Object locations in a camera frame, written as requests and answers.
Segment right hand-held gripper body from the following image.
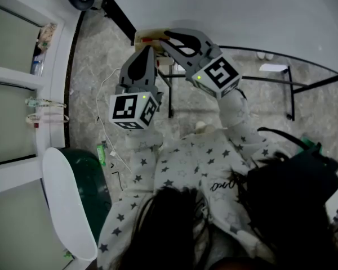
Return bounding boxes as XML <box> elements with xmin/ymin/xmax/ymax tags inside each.
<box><xmin>185</xmin><ymin>42</ymin><xmax>242</xmax><ymax>101</ymax></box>

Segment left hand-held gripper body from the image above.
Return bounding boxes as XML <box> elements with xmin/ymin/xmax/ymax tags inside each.
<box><xmin>109</xmin><ymin>82</ymin><xmax>164</xmax><ymax>131</ymax></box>

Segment person's left forearm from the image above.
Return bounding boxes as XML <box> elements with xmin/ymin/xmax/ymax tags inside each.
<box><xmin>124</xmin><ymin>127</ymin><xmax>164</xmax><ymax>181</ymax></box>

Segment person's right forearm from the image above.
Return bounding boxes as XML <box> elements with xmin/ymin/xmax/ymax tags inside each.
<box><xmin>217</xmin><ymin>88</ymin><xmax>269</xmax><ymax>163</ymax></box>

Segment beige plastic tray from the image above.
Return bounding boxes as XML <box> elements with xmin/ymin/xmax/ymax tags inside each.
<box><xmin>134</xmin><ymin>28</ymin><xmax>173</xmax><ymax>53</ymax></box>

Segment small stand with black legs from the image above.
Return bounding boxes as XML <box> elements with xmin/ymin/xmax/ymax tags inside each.
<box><xmin>156</xmin><ymin>52</ymin><xmax>187</xmax><ymax>119</ymax></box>

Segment pair of white shoes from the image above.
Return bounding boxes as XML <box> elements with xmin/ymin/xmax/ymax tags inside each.
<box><xmin>256</xmin><ymin>50</ymin><xmax>274</xmax><ymax>61</ymax></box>

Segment green packet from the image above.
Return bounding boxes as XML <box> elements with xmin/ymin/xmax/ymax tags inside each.
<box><xmin>96</xmin><ymin>140</ymin><xmax>108</xmax><ymax>167</ymax></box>

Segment white sheet of paper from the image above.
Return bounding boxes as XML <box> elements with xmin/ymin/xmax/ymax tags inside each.
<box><xmin>259</xmin><ymin>63</ymin><xmax>288</xmax><ymax>73</ymax></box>

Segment person's beige slipper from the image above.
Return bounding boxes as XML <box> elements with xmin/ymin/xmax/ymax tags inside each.
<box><xmin>195</xmin><ymin>120</ymin><xmax>216</xmax><ymax>135</ymax></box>

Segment dark green bin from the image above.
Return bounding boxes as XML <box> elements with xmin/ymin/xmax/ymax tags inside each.
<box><xmin>58</xmin><ymin>147</ymin><xmax>113</xmax><ymax>246</ymax></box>

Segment person's star-patterned clothing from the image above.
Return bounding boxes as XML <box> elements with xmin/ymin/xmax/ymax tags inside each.
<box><xmin>96</xmin><ymin>127</ymin><xmax>275</xmax><ymax>270</ymax></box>

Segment beige patterned bag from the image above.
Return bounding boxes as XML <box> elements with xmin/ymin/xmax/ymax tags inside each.
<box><xmin>37</xmin><ymin>22</ymin><xmax>59</xmax><ymax>51</ymax></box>

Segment clear plastic bottle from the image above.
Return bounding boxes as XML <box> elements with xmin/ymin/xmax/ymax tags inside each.
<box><xmin>30</xmin><ymin>53</ymin><xmax>46</xmax><ymax>77</ymax></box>

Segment white bin lid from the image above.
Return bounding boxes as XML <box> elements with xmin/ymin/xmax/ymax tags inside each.
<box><xmin>42</xmin><ymin>147</ymin><xmax>99</xmax><ymax>262</ymax></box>

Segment black bag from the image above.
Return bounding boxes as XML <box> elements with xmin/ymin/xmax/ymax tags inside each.
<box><xmin>247</xmin><ymin>126</ymin><xmax>338</xmax><ymax>264</ymax></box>

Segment white cable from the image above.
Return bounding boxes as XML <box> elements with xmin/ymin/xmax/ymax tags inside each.
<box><xmin>96</xmin><ymin>65</ymin><xmax>134</xmax><ymax>174</ymax></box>

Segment thin black cable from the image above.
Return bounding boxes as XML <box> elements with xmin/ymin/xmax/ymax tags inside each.
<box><xmin>110</xmin><ymin>163</ymin><xmax>124</xmax><ymax>192</ymax></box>

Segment black metal table frame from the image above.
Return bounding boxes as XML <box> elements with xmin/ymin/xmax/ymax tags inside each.
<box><xmin>93</xmin><ymin>0</ymin><xmax>338</xmax><ymax>121</ymax></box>

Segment white window frame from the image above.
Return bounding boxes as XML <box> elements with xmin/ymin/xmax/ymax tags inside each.
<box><xmin>0</xmin><ymin>0</ymin><xmax>82</xmax><ymax>199</ymax></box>

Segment pale looped strap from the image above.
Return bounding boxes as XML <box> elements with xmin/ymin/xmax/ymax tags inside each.
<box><xmin>24</xmin><ymin>96</ymin><xmax>70</xmax><ymax>129</ymax></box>

